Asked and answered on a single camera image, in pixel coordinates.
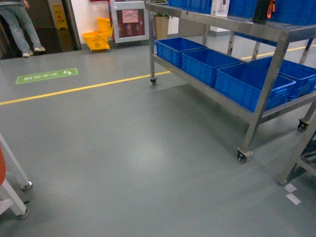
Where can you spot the steel shelf cart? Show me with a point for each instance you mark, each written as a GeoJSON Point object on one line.
{"type": "Point", "coordinates": [281, 36]}

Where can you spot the white box on cart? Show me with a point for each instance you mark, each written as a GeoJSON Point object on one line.
{"type": "Point", "coordinates": [220, 8]}

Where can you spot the blue crate on cart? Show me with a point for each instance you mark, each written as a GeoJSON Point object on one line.
{"type": "Point", "coordinates": [203, 64]}
{"type": "Point", "coordinates": [171, 50]}
{"type": "Point", "coordinates": [244, 82]}
{"type": "Point", "coordinates": [304, 76]}

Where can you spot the potted plant tan pot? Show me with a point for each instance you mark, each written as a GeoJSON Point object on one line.
{"type": "Point", "coordinates": [161, 23]}

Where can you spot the yellow mop bucket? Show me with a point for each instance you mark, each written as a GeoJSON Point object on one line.
{"type": "Point", "coordinates": [99, 40]}

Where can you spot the yellow wet floor sign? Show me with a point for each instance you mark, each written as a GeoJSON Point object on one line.
{"type": "Point", "coordinates": [59, 17]}

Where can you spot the green floor sticker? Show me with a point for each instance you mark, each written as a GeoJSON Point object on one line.
{"type": "Point", "coordinates": [47, 75]}

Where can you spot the black orange device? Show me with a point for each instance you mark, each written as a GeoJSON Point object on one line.
{"type": "Point", "coordinates": [265, 9]}

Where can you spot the person in jeans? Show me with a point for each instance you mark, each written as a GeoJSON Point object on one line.
{"type": "Point", "coordinates": [15, 12]}

